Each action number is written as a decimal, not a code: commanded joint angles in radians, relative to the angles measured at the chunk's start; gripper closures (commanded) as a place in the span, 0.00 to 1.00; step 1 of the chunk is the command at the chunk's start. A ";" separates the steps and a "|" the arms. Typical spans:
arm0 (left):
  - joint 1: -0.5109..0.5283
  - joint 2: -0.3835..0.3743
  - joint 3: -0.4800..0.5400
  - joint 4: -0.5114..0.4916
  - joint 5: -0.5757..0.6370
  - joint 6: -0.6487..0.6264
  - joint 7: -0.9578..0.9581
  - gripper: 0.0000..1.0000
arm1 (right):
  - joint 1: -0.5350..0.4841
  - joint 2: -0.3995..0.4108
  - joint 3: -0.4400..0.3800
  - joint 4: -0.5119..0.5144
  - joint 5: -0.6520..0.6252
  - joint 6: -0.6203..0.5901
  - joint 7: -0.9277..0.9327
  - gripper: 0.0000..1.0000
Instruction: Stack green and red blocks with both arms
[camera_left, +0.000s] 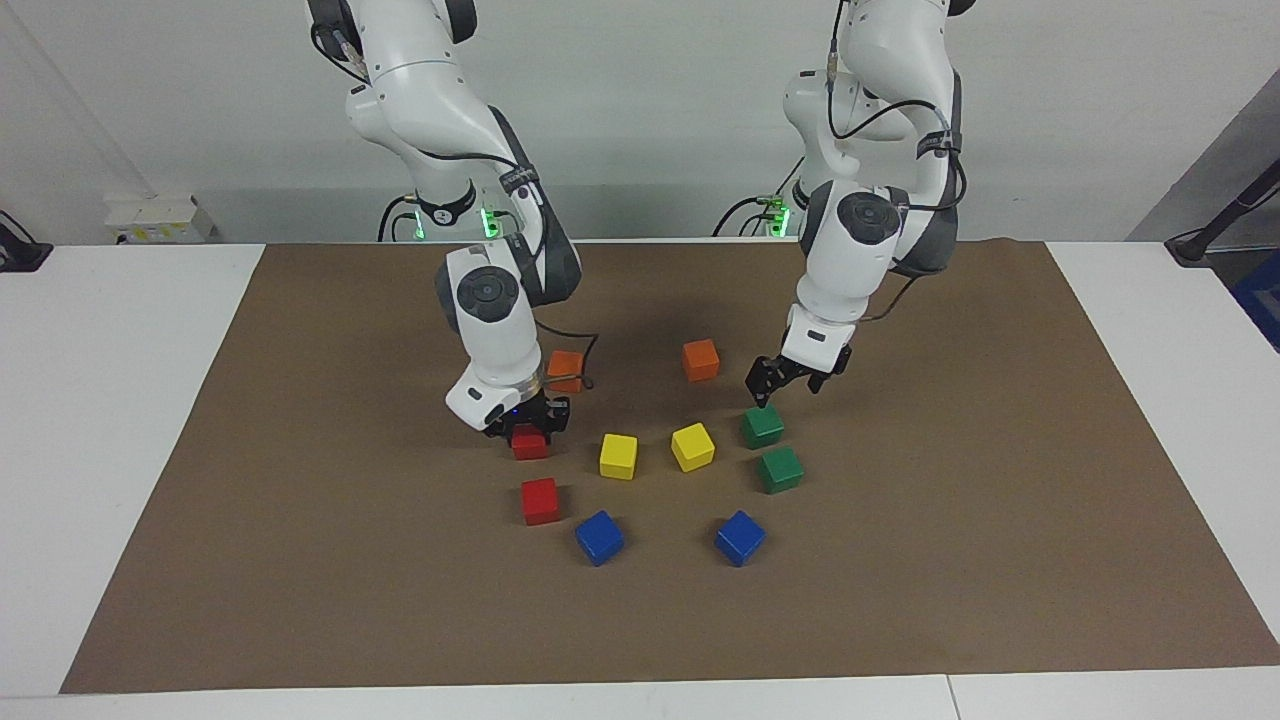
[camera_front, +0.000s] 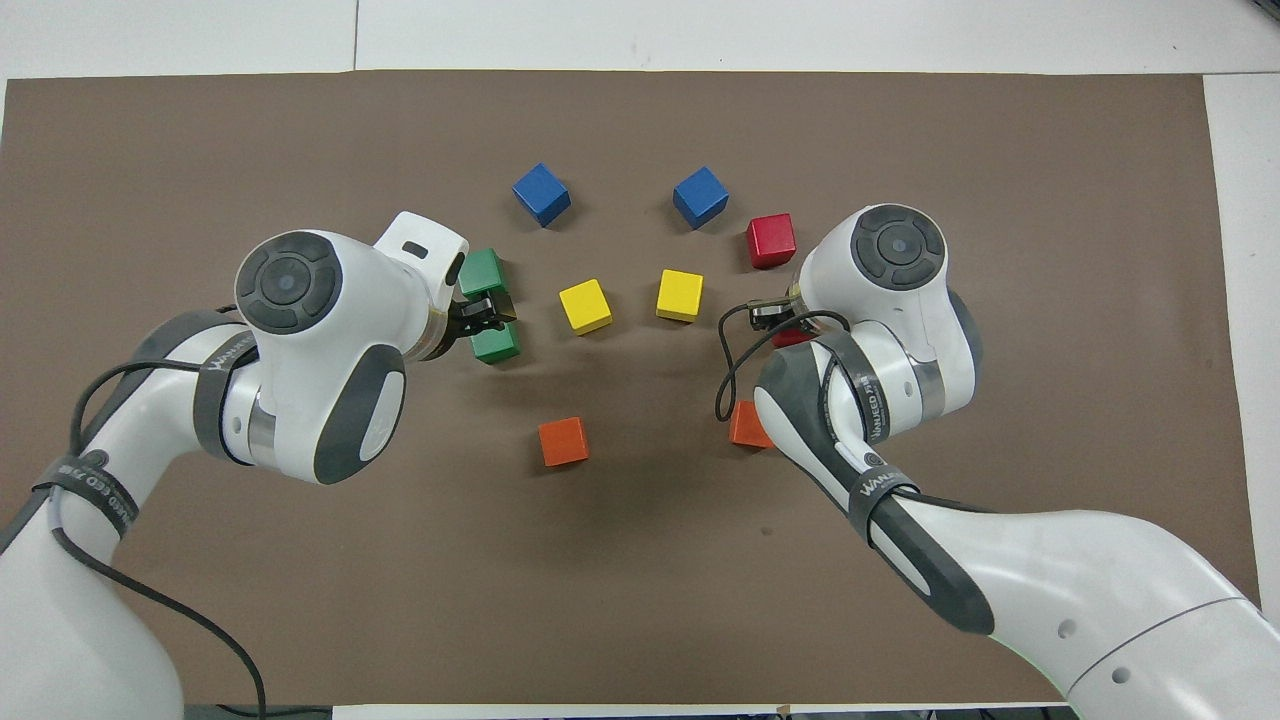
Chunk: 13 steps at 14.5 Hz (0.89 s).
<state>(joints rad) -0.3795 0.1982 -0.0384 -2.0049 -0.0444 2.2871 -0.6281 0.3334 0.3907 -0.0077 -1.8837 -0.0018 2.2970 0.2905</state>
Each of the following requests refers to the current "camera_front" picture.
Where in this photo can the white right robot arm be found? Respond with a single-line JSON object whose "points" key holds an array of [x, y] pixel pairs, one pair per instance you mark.
{"points": [[900, 300]]}

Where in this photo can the orange wooden cube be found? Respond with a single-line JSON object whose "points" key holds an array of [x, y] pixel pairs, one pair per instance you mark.
{"points": [[752, 426], [563, 441]]}

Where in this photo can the red wooden cube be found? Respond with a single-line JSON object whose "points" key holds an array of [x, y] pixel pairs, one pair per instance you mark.
{"points": [[771, 241], [792, 338]]}

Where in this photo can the brown table mat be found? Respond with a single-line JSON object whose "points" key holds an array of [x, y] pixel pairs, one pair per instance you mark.
{"points": [[640, 600]]}

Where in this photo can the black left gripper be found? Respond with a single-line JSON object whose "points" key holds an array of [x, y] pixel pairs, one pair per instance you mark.
{"points": [[460, 320]]}

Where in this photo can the yellow wooden cube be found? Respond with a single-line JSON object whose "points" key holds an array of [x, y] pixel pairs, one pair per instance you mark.
{"points": [[585, 306], [680, 295]]}

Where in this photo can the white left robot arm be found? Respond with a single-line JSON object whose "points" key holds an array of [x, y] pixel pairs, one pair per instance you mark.
{"points": [[310, 400]]}

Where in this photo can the green wooden cube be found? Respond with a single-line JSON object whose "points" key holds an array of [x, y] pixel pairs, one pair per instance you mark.
{"points": [[481, 270], [496, 347]]}

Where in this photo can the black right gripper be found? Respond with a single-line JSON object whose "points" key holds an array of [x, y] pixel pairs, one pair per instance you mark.
{"points": [[770, 316]]}

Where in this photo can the blue wooden cube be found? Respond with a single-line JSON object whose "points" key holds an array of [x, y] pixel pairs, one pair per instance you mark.
{"points": [[541, 194], [700, 197]]}

